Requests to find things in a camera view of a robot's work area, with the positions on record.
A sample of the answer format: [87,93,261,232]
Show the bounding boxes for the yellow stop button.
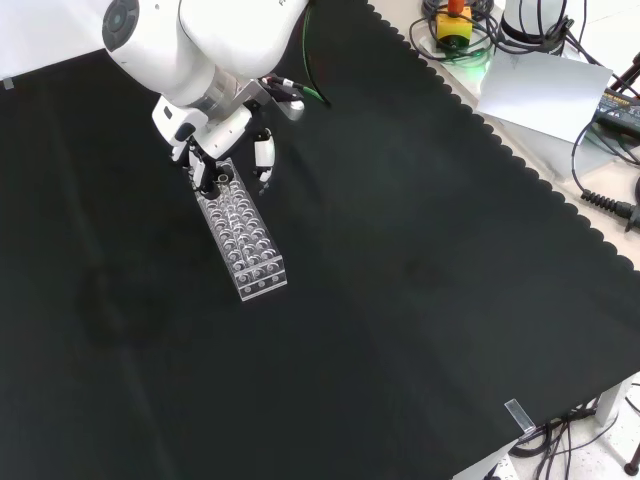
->
[433,0,474,50]

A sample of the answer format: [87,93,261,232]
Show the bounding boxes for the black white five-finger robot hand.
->
[151,96,277,200]

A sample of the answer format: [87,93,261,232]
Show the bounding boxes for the black power adapter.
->
[593,88,640,133]

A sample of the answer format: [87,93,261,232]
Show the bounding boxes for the black cables under bench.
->
[508,382,640,480]

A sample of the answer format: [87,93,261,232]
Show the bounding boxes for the clear plastic test tube rack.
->
[192,157,290,303]

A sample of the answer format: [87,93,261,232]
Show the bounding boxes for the pale board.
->
[474,51,615,147]

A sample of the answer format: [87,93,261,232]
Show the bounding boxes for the green cable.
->
[299,0,334,108]

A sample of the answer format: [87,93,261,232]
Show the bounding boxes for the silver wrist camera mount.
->
[235,73,307,123]

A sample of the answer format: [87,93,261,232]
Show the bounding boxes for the white bench leg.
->
[594,370,640,427]

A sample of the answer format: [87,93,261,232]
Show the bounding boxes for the black bench cloth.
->
[0,0,640,480]

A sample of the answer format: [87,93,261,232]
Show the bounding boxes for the black base cables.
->
[408,0,609,69]

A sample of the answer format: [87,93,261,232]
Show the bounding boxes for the clear glass test tube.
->
[215,170,236,202]

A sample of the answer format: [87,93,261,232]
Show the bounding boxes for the black cable with ribbed plug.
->
[569,118,640,233]

